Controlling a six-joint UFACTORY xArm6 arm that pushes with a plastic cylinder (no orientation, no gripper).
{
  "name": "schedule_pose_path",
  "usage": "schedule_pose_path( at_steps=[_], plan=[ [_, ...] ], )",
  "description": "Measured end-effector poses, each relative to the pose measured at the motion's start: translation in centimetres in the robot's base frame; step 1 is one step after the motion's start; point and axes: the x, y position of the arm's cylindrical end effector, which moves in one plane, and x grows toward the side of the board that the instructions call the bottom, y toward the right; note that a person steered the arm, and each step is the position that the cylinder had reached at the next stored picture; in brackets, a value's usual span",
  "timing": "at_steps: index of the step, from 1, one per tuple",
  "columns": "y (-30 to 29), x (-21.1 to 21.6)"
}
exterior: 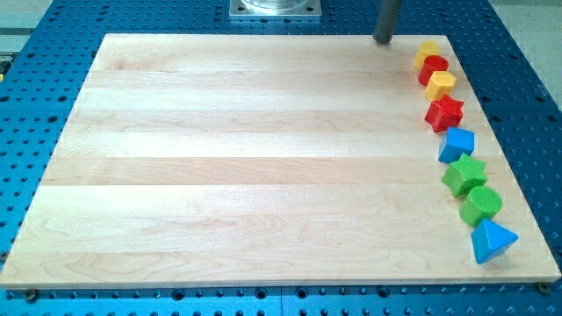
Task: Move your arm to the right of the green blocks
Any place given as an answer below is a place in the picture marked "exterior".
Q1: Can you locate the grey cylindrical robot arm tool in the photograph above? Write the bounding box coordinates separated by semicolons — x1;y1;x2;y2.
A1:
372;0;402;44

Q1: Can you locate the light wooden board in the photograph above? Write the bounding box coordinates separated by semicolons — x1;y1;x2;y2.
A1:
1;33;560;289

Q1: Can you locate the red star block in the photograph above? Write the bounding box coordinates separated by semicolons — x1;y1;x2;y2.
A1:
424;95;464;133

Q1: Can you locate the yellow hexagon block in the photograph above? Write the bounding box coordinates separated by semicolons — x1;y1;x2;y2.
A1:
424;71;457;101

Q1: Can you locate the blue cube block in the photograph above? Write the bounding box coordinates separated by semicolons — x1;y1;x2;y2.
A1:
438;127;476;163

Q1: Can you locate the red cylinder block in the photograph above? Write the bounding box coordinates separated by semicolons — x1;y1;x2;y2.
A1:
418;55;449;86

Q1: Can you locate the green star block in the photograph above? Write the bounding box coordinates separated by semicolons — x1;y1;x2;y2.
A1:
441;154;487;198

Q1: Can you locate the yellow cylinder block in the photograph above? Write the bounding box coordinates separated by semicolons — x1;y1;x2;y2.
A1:
414;40;441;70

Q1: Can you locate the green cylinder block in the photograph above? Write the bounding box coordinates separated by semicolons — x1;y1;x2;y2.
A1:
459;186;503;227

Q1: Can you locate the blue triangle block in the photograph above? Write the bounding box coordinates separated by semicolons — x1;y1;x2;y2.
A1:
471;219;519;264

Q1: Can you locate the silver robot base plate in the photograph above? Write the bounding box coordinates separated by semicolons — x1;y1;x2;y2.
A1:
228;0;322;18

